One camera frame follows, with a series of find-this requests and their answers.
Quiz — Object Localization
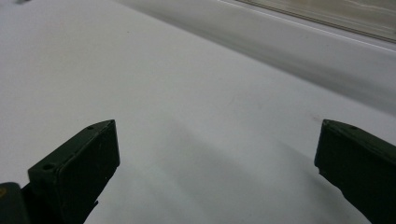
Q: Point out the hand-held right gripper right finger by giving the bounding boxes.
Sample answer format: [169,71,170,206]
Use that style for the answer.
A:
[314,119,396,224]

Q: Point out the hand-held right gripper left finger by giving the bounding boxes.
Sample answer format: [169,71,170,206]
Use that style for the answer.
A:
[20,119,121,224]

